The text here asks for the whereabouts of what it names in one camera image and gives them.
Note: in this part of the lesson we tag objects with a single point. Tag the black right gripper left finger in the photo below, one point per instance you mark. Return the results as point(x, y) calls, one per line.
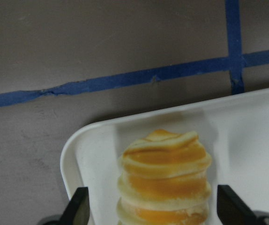
point(77, 211)

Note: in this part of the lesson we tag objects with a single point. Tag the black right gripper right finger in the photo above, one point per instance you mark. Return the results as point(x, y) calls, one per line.
point(232, 210)

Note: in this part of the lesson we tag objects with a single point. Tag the striped orange bread roll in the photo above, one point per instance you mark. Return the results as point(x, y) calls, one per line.
point(163, 180)

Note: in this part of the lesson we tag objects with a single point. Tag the white rectangular tray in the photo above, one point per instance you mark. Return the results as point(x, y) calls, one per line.
point(234, 131)

